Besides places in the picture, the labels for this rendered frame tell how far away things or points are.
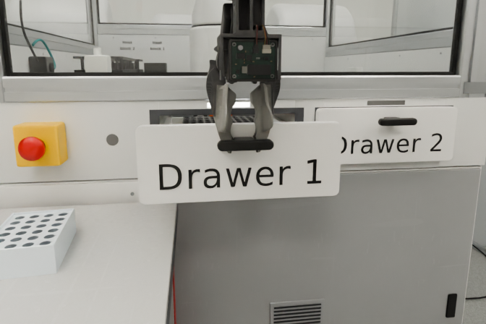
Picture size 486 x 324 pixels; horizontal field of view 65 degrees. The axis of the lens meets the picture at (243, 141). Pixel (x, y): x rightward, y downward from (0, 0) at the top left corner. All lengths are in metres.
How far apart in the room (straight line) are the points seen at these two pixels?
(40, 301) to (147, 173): 0.19
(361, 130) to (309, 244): 0.26
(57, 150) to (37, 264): 0.24
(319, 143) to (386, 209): 0.35
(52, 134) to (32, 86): 0.10
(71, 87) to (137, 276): 0.38
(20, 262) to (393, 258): 0.71
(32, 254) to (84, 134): 0.28
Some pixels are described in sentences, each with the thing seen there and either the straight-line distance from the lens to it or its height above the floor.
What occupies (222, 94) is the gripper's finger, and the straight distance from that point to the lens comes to 0.50.
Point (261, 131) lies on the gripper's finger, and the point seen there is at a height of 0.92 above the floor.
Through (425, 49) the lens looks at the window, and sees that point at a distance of 0.87.
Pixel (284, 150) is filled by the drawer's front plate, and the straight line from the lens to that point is 0.54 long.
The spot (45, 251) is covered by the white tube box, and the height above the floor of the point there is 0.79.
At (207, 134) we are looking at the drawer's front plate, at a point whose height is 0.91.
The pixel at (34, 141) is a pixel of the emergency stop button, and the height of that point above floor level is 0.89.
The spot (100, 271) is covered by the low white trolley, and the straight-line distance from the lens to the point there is 0.52.
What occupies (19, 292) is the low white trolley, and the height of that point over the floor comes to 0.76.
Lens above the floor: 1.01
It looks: 11 degrees down
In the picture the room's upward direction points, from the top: straight up
